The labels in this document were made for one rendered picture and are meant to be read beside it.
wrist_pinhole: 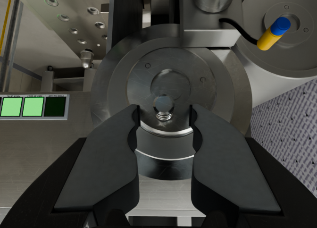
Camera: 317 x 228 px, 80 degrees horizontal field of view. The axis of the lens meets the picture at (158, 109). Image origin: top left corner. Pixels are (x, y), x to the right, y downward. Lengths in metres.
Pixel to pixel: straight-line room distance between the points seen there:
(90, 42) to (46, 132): 0.26
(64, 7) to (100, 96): 0.30
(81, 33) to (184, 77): 0.39
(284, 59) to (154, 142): 0.15
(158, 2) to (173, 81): 0.46
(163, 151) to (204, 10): 0.12
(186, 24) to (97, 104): 0.10
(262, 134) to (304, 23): 0.22
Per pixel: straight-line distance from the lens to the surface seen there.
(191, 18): 0.17
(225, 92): 0.18
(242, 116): 0.18
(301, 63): 0.23
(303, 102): 0.31
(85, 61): 0.58
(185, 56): 0.17
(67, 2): 0.44
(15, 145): 0.64
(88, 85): 3.01
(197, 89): 0.16
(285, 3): 0.26
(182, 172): 0.17
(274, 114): 0.37
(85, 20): 0.47
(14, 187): 0.63
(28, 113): 0.62
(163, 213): 0.53
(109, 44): 0.21
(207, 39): 0.18
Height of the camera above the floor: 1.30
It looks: 12 degrees down
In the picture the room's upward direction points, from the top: 180 degrees counter-clockwise
